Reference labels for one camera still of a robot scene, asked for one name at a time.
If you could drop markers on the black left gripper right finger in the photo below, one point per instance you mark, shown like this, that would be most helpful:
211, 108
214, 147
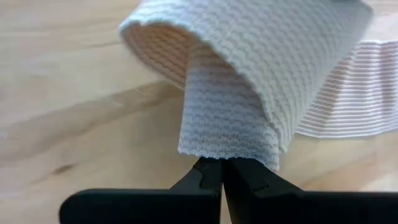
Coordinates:
295, 207

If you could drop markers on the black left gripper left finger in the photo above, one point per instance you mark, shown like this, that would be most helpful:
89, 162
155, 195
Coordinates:
155, 207

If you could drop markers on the white elastic bandage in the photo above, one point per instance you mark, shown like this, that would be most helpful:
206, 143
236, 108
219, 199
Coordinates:
248, 62

